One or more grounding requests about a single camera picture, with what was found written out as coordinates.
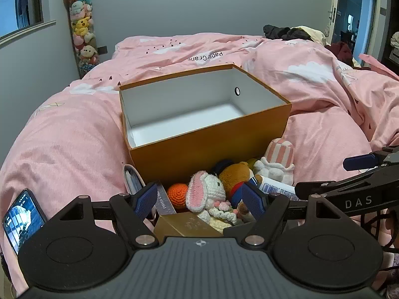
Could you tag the window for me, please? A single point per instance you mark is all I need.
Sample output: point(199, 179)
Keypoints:
point(18, 3)

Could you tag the wall socket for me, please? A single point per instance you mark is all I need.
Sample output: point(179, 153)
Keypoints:
point(103, 50)

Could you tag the silver box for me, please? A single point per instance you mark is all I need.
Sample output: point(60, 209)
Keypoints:
point(163, 201)

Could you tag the dark clothes pile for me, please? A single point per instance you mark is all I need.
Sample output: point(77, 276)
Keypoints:
point(280, 32)

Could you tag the black smartphone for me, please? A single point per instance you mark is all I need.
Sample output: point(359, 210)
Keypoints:
point(21, 221)

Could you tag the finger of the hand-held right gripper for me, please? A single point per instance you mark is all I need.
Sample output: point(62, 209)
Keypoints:
point(324, 187)
point(360, 161)

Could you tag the white pink crocheted rabbit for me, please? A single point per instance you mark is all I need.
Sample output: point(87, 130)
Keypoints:
point(207, 188)

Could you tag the cream crocheted flower toy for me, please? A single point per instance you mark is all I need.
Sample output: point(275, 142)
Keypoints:
point(219, 215)

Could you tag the white door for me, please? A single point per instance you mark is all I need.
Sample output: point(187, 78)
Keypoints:
point(333, 3)

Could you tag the pink striped plush toy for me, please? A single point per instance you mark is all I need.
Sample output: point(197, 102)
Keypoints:
point(279, 152)

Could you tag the cream cloth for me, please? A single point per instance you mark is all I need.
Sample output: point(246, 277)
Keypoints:
point(316, 35)

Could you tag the white tube with blue label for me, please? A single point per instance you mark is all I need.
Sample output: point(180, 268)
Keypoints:
point(277, 188)

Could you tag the dark red garment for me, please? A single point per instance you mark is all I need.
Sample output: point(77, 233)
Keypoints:
point(341, 53)

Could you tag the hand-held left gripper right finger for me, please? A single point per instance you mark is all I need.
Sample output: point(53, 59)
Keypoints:
point(253, 201)

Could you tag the orange crocheted ball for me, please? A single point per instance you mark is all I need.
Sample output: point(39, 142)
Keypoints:
point(177, 194)

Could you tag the dark blue yarn ball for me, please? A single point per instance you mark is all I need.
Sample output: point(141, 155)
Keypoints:
point(222, 165)

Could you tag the gold box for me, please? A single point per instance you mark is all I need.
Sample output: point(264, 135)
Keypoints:
point(180, 225)

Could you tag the clear tube of plush toys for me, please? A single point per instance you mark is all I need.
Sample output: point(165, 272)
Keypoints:
point(81, 28)

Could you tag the orange cardboard box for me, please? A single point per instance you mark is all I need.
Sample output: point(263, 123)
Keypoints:
point(202, 149)

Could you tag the brown plush bear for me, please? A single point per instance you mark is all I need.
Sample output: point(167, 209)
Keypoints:
point(233, 174)

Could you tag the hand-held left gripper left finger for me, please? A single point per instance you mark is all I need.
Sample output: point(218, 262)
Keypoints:
point(146, 201)

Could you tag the white card holder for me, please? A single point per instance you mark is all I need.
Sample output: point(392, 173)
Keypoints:
point(132, 179)

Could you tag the pink cloud print duvet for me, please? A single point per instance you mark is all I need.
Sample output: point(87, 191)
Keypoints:
point(62, 130)

